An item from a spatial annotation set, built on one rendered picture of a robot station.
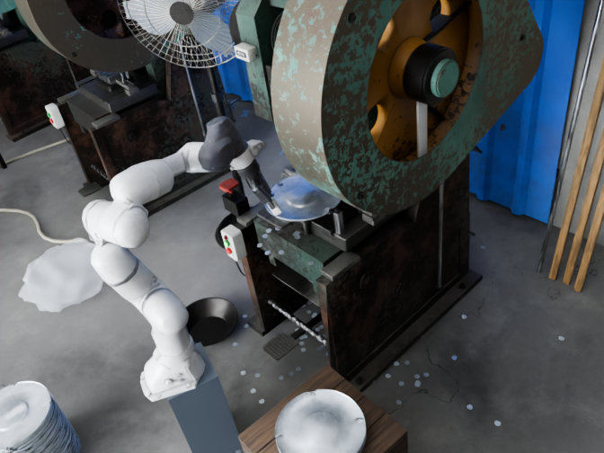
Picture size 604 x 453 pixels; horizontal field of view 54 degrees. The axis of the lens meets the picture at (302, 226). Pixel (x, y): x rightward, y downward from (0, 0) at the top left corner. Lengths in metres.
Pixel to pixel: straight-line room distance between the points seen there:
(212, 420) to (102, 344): 0.94
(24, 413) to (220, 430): 0.72
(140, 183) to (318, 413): 0.93
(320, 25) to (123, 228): 0.72
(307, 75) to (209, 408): 1.26
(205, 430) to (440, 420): 0.89
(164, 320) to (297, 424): 0.56
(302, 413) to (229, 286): 1.16
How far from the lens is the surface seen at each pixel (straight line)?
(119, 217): 1.64
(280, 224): 2.08
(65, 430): 2.56
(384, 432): 2.01
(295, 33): 1.45
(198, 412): 2.19
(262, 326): 2.75
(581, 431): 2.51
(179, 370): 2.05
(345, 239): 2.09
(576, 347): 2.75
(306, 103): 1.43
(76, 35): 3.02
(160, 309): 1.82
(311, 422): 2.01
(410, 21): 1.70
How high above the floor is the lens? 2.06
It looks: 39 degrees down
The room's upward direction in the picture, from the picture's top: 10 degrees counter-clockwise
